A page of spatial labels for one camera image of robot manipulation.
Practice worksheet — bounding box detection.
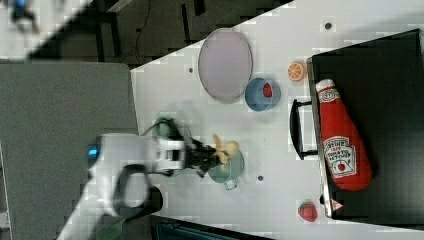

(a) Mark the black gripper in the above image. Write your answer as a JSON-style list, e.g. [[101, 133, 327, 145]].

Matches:
[[184, 138, 220, 178]]

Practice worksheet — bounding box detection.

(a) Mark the plush peeled banana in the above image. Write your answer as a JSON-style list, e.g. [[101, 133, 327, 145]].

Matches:
[[213, 134, 239, 171]]

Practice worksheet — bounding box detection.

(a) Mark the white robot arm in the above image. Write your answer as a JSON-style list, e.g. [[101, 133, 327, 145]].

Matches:
[[55, 133, 219, 240]]

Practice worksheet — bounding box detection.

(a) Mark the lilac round plate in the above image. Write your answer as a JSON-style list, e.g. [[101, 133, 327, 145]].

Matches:
[[198, 28, 253, 104]]

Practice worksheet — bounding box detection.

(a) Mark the green metal cup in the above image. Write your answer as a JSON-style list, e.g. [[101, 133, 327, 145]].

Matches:
[[208, 152, 245, 191]]

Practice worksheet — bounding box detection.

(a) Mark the blue bowl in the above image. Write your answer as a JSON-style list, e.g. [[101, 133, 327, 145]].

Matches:
[[245, 78, 281, 112]]

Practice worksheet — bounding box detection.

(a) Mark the red strawberry in bowl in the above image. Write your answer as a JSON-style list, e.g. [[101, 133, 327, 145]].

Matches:
[[263, 84, 273, 98]]

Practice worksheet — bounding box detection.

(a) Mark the red strawberry toy on table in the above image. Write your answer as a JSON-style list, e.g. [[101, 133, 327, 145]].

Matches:
[[298, 200, 318, 222]]

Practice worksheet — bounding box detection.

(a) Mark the orange slice toy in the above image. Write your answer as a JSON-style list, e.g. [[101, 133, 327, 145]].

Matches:
[[288, 61, 307, 82]]

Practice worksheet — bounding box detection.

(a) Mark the plush red ketchup bottle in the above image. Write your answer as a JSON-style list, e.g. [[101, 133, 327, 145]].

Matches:
[[315, 79, 372, 191]]

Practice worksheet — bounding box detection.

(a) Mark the blue metal frame rail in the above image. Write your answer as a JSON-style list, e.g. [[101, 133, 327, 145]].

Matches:
[[149, 216, 272, 240]]

